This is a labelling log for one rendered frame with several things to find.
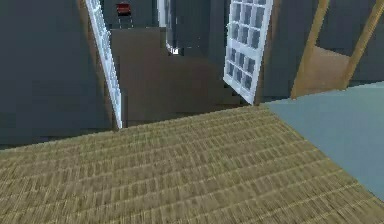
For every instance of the red chair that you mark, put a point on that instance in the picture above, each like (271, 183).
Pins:
(123, 8)

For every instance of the white glazed room door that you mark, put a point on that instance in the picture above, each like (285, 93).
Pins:
(245, 46)
(104, 53)

